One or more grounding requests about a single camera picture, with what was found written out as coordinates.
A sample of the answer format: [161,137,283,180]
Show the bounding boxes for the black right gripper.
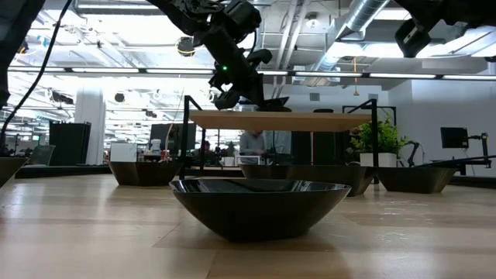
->
[394,0,496,59]

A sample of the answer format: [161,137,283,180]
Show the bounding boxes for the black round ceiling spotlight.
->
[177,36,196,58]

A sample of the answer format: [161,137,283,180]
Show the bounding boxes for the black equipment stand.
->
[401,132,496,176]

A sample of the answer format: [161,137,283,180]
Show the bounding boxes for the black leaf shaped plate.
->
[169,177,352,243]

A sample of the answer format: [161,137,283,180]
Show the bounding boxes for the black square dish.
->
[288,164,374,197]

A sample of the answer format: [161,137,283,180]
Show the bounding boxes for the large black angular plate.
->
[108,160,183,187]

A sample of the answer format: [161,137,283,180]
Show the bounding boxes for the white box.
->
[109,141,138,163]

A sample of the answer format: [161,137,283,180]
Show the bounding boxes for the black room partition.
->
[290,130,362,167]

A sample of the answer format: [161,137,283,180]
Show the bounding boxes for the white square plant pot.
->
[359,152,398,168]

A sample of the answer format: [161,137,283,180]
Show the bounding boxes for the silver diagonal air duct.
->
[309,0,391,73]

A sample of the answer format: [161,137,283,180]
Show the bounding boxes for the black tall cabinet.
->
[48,121,92,167]

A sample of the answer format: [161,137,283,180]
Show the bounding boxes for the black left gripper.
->
[203,26,273,111]

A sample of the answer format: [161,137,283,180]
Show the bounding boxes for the light wooden table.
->
[188,109,373,133]

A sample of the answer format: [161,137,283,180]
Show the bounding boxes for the long ceiling light rail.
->
[7,66,496,81]

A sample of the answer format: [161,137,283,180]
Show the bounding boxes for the white plastic container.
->
[234,154,261,167]

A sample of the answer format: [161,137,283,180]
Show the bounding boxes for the green plant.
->
[350,118,408,155]

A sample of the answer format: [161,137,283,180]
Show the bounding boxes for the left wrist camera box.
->
[223,0,263,42]

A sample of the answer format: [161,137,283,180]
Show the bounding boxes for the black wall monitor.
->
[439,126,470,150]

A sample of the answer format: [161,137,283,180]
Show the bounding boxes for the black desk monitor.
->
[149,122,198,157]

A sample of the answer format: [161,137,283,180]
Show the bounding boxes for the white round pillar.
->
[74,88,107,166]

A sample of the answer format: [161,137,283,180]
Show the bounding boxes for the grey office chair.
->
[29,144,57,167]

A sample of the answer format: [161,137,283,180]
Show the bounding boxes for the black angular bowl plate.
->
[239,164,292,180]

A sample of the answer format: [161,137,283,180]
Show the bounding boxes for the black thin table leg frame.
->
[181,95,207,179]

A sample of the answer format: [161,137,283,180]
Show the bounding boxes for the black square angular plate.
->
[0,157,29,189]

